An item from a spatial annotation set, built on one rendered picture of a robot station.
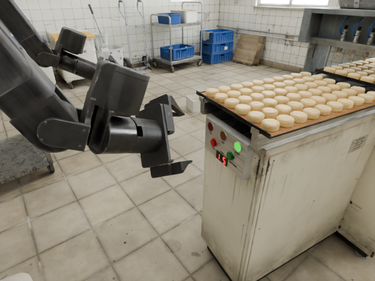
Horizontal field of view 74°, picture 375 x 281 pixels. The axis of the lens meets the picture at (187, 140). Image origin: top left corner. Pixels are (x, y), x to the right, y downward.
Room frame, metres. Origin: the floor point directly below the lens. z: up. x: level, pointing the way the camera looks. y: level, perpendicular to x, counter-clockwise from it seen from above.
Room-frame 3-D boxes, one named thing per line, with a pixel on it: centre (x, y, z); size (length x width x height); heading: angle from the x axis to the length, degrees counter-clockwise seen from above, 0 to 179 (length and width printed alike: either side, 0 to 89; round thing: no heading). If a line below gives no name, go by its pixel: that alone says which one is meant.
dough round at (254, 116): (0.69, -0.21, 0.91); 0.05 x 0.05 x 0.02
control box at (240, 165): (0.76, -0.14, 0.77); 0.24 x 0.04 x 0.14; 29
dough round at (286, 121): (0.67, -0.29, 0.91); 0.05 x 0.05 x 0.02
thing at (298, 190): (0.93, -0.46, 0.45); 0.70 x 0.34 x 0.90; 119
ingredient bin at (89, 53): (3.98, 1.74, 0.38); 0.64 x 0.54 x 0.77; 35
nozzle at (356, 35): (1.20, -0.75, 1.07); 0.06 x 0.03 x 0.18; 119
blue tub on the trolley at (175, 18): (4.85, 0.32, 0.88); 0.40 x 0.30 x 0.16; 41
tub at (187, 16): (5.13, 0.06, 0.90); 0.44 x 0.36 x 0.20; 46
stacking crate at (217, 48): (5.52, -0.61, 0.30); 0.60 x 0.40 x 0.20; 127
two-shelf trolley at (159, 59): (5.01, 0.19, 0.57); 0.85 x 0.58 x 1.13; 134
